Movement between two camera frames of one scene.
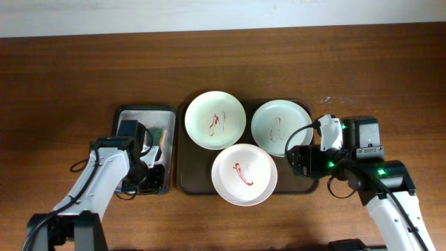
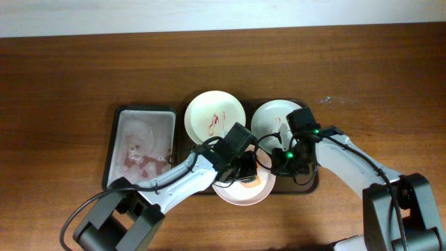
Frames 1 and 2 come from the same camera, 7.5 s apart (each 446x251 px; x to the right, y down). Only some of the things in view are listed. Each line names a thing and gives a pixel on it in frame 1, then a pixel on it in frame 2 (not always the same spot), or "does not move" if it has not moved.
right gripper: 313,152 -> 278,165
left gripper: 157,182 -> 251,168
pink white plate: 244,175 does not move
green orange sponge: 156,135 -> 251,182
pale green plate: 215,120 does not move
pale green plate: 274,123 does not move
